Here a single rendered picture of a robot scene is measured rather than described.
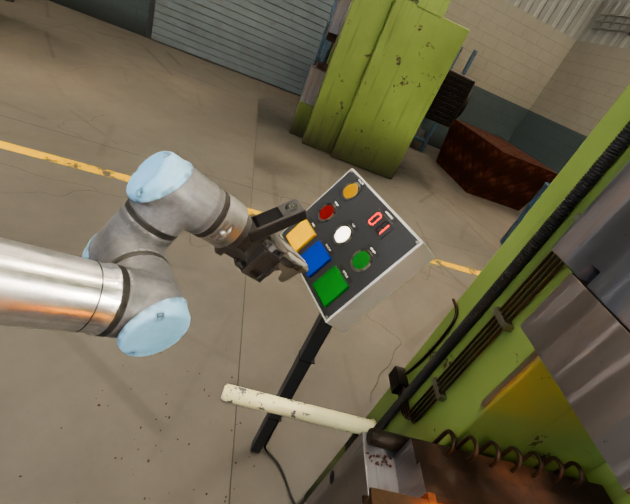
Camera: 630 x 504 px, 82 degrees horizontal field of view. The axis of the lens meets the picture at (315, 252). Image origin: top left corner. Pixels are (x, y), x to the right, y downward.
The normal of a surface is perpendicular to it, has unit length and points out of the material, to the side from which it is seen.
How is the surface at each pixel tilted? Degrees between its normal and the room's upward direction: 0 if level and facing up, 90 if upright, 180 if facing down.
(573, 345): 90
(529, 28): 90
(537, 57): 90
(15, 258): 30
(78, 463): 0
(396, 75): 90
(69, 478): 0
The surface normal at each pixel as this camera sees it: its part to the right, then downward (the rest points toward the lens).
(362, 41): 0.00, 0.55
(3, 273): 0.83, -0.15
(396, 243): -0.56, -0.44
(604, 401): -0.93, -0.31
